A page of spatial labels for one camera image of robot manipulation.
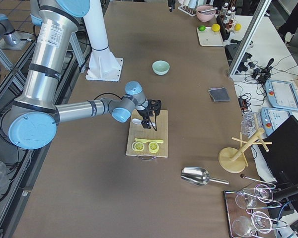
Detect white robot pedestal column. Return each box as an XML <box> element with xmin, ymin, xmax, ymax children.
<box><xmin>83</xmin><ymin>0</ymin><xmax>123</xmax><ymax>82</ymax></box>

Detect lemon slice near handle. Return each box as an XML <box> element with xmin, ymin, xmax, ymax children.
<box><xmin>148</xmin><ymin>142</ymin><xmax>159</xmax><ymax>154</ymax></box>

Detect blue teach pendant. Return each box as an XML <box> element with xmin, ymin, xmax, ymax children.
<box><xmin>265</xmin><ymin>79</ymin><xmax>298</xmax><ymax>111</ymax></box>
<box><xmin>260</xmin><ymin>107</ymin><xmax>292</xmax><ymax>136</ymax></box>

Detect steel scoop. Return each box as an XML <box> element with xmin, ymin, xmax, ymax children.
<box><xmin>181</xmin><ymin>167</ymin><xmax>229</xmax><ymax>186</ymax></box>

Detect copper wire bottle rack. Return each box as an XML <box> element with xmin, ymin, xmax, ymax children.
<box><xmin>219</xmin><ymin>2</ymin><xmax>238</xmax><ymax>33</ymax></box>

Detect bamboo cutting board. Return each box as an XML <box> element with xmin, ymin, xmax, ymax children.
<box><xmin>126</xmin><ymin>110</ymin><xmax>168</xmax><ymax>158</ymax></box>

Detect clear plastic container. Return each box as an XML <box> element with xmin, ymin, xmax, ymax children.
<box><xmin>241</xmin><ymin>112</ymin><xmax>262</xmax><ymax>138</ymax></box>

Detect aluminium frame post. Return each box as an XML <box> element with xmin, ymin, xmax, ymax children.
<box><xmin>227</xmin><ymin>0</ymin><xmax>271</xmax><ymax>77</ymax></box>

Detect yellow lemon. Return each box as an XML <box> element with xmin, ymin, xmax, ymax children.
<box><xmin>211</xmin><ymin>24</ymin><xmax>221</xmax><ymax>32</ymax></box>

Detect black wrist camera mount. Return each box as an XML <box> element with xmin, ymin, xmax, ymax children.
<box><xmin>147</xmin><ymin>99</ymin><xmax>161</xmax><ymax>117</ymax></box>

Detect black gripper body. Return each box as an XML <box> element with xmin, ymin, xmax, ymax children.
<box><xmin>137</xmin><ymin>106</ymin><xmax>150</xmax><ymax>124</ymax></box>
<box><xmin>167</xmin><ymin>0</ymin><xmax>175</xmax><ymax>11</ymax></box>

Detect lower blue teach pendant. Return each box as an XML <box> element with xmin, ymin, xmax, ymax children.
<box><xmin>260</xmin><ymin>107</ymin><xmax>292</xmax><ymax>136</ymax></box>

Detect wine glass rack tray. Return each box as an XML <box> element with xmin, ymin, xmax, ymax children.
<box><xmin>223</xmin><ymin>183</ymin><xmax>288</xmax><ymax>238</ymax></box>

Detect pale green ceramic bowl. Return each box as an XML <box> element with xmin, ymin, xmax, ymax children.
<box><xmin>152</xmin><ymin>60</ymin><xmax>170</xmax><ymax>75</ymax></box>

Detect upper blue teach pendant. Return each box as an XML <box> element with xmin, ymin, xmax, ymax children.
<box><xmin>265</xmin><ymin>79</ymin><xmax>298</xmax><ymax>111</ymax></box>

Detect white ceramic spoon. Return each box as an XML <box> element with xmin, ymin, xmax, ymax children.
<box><xmin>132</xmin><ymin>118</ymin><xmax>156</xmax><ymax>126</ymax></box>

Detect wooden mug tree stand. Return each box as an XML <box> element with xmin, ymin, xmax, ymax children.
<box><xmin>219</xmin><ymin>127</ymin><xmax>272</xmax><ymax>173</ymax></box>

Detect pastel cup rack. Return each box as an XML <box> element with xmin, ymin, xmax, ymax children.
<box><xmin>178</xmin><ymin>0</ymin><xmax>198</xmax><ymax>16</ymax></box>

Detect grey folded cloth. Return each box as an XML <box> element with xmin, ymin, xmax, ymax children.
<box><xmin>208</xmin><ymin>87</ymin><xmax>230</xmax><ymax>102</ymax></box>

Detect black monitor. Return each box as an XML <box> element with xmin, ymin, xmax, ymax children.
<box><xmin>260</xmin><ymin>116</ymin><xmax>298</xmax><ymax>184</ymax></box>

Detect cream serving tray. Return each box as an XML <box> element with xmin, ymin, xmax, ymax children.
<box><xmin>196</xmin><ymin>27</ymin><xmax>224</xmax><ymax>47</ymax></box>

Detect yellow plastic knife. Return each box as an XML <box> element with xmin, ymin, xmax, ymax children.
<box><xmin>135</xmin><ymin>138</ymin><xmax>164</xmax><ymax>144</ymax></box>

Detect pink bowl with ice cubes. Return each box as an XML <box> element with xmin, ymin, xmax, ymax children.
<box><xmin>196</xmin><ymin>5</ymin><xmax>217</xmax><ymax>22</ymax></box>

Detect green lime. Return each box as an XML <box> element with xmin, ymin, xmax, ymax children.
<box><xmin>198</xmin><ymin>25</ymin><xmax>206</xmax><ymax>31</ymax></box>

